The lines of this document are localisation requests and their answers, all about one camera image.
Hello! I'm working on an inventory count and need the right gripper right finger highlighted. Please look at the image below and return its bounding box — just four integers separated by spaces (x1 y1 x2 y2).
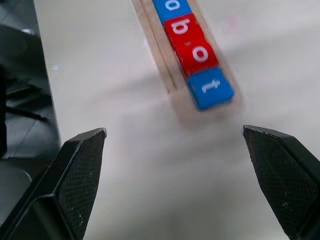
241 124 320 240

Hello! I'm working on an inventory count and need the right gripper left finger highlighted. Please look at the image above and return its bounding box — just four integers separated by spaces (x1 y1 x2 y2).
0 127 108 240

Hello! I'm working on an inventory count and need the blue letter t block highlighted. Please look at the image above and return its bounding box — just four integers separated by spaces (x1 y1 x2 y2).
186 66 236 112

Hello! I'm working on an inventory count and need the red letter o block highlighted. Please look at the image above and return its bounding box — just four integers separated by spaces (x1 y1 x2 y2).
174 41 221 78

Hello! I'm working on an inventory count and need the red letter b block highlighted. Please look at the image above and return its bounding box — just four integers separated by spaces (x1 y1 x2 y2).
163 13 213 51

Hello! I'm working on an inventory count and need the long wooden letter tray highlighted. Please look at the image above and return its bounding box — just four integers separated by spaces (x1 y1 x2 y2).
131 0 245 126

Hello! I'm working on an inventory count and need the blue letter o block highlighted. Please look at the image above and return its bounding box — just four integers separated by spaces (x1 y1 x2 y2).
152 0 193 25

